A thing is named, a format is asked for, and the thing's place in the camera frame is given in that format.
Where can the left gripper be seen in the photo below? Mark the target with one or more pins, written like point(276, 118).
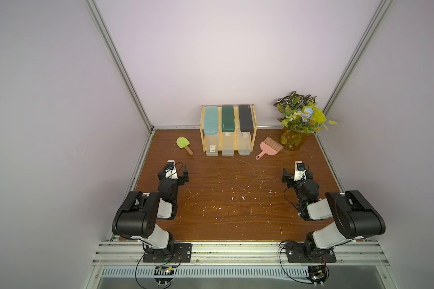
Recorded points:
point(181, 174)

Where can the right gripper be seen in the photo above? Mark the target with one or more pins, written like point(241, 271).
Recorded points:
point(287, 177)

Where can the clear pencil case with label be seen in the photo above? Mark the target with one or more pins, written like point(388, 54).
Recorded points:
point(212, 145)

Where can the clear rounded pencil case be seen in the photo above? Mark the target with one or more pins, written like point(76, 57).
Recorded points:
point(244, 143)

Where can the light teal pencil case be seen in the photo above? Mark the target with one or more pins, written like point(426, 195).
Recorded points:
point(211, 118)

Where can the dark green pencil case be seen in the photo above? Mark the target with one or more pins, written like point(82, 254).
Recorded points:
point(227, 118)

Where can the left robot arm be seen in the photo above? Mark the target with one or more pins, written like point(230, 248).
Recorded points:
point(136, 218)

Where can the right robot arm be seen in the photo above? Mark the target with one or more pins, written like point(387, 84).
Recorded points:
point(354, 218)

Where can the wooden two-tier shelf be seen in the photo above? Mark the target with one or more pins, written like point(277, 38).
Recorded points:
point(237, 128)

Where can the potted plant in vase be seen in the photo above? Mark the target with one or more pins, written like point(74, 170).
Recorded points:
point(300, 117)

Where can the left controller board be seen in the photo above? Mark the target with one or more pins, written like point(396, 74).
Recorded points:
point(163, 276)

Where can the controller board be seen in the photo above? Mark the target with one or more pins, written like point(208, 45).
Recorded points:
point(163, 276)
point(318, 275)

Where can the right controller board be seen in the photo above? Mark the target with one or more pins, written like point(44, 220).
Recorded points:
point(318, 275)

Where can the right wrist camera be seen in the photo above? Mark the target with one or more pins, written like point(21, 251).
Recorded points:
point(300, 171)

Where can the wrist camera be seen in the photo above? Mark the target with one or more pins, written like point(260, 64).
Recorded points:
point(300, 171)
point(170, 169)

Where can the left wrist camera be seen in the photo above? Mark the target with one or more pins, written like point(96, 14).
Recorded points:
point(170, 169)

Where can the green trowel wooden handle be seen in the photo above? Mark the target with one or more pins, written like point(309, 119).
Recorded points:
point(183, 143)

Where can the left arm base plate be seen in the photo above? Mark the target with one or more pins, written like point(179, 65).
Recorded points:
point(178, 253)

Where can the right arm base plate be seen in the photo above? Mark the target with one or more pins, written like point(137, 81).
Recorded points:
point(301, 253)

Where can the aluminium front rail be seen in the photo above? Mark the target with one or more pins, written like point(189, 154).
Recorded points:
point(244, 254)

